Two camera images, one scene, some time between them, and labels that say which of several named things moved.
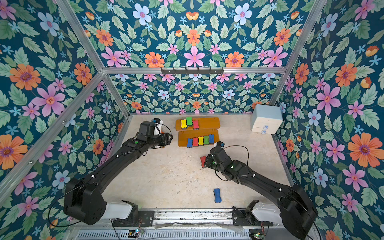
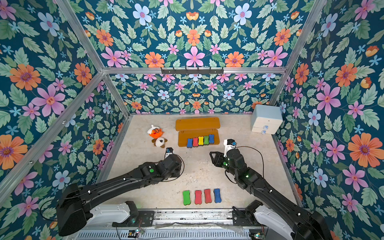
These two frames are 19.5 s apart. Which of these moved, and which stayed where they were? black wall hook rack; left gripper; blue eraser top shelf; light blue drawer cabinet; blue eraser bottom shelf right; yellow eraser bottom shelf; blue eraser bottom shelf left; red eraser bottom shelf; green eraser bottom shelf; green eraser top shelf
Moved: green eraser top shelf; left gripper
Stayed: light blue drawer cabinet; red eraser bottom shelf; yellow eraser bottom shelf; black wall hook rack; blue eraser top shelf; blue eraser bottom shelf left; blue eraser bottom shelf right; green eraser bottom shelf
